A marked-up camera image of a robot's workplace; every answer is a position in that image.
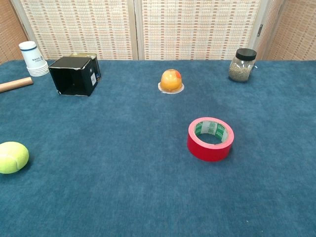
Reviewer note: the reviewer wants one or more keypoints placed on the light woven screen panel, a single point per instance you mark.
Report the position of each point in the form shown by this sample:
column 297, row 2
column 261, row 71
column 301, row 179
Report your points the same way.
column 197, row 27
column 79, row 27

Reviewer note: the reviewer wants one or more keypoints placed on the brown woven screen panel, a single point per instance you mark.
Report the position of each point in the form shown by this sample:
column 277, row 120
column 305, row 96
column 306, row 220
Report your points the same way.
column 296, row 29
column 8, row 29

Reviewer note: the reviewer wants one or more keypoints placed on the blue felt table cloth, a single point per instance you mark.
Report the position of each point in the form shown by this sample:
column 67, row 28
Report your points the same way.
column 138, row 172

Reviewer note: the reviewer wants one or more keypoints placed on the glass jar with black lid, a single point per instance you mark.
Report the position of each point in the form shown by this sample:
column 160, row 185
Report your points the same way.
column 240, row 70

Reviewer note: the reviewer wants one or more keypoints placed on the orange fruit jelly cup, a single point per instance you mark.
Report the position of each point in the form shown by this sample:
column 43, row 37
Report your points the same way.
column 170, row 80

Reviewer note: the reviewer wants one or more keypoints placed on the black screen hinge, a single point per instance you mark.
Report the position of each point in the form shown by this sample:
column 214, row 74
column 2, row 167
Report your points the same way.
column 260, row 30

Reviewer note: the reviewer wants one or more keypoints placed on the red tape roll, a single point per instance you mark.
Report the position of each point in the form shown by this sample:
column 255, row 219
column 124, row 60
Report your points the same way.
column 208, row 151

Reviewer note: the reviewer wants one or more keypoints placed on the black open cardboard box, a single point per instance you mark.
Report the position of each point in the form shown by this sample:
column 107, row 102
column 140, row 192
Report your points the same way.
column 71, row 76

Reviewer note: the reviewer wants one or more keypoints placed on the stack of white paper cups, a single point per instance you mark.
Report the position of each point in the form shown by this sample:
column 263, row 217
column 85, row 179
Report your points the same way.
column 34, row 61

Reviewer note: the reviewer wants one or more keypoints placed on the yellow tennis ball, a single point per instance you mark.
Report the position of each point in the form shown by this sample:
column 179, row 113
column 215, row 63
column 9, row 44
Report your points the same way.
column 11, row 158

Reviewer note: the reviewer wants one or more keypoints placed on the wooden rolling pin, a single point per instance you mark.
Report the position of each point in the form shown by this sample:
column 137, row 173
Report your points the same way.
column 14, row 84

